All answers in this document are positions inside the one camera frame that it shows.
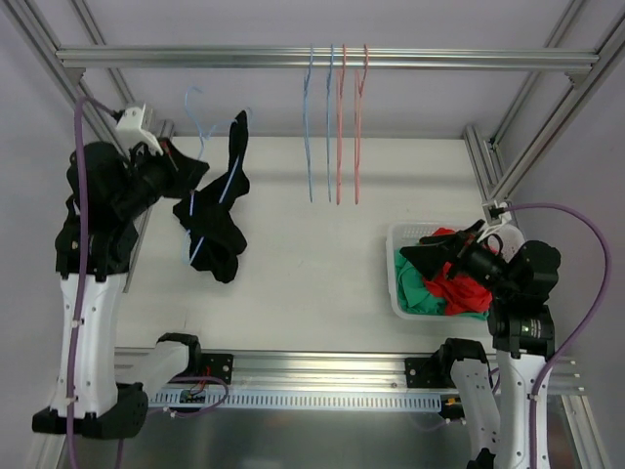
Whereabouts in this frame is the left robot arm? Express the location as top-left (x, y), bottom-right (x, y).
top-left (31, 138), bottom-right (209, 440)

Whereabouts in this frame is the aluminium hanging rail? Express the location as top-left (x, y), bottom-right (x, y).
top-left (56, 45), bottom-right (600, 73)

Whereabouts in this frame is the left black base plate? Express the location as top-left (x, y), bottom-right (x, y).
top-left (198, 352), bottom-right (234, 385)

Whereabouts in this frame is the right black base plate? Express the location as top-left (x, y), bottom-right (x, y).
top-left (403, 356), bottom-right (454, 390)

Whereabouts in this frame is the white slotted cable duct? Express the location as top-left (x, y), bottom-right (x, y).
top-left (148, 386), bottom-right (442, 413)

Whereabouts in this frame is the red tank top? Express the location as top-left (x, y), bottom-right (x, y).
top-left (422, 227), bottom-right (491, 316)

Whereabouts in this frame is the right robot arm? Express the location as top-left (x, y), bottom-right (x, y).
top-left (400, 226), bottom-right (561, 468)

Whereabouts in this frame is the blue hanger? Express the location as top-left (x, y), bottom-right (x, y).
top-left (303, 45), bottom-right (314, 203)
top-left (325, 44), bottom-right (335, 203)
top-left (178, 87), bottom-right (255, 266)

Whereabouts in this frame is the black tank top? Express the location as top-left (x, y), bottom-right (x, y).
top-left (173, 110), bottom-right (250, 283)

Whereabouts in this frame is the white plastic basket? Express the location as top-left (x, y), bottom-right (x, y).
top-left (386, 222), bottom-right (484, 323)

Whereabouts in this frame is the pink hanger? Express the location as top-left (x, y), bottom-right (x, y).
top-left (336, 44), bottom-right (347, 205)
top-left (354, 44), bottom-right (369, 205)

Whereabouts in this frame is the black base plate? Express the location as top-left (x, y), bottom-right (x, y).
top-left (403, 356), bottom-right (454, 390)
top-left (198, 352), bottom-right (234, 385)

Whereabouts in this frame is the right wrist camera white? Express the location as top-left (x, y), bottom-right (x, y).
top-left (477, 200), bottom-right (512, 242)

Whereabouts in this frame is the front aluminium rail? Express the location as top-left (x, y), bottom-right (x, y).
top-left (111, 346), bottom-right (585, 397)

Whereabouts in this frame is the green tank top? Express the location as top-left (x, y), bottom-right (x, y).
top-left (394, 252), bottom-right (489, 321)

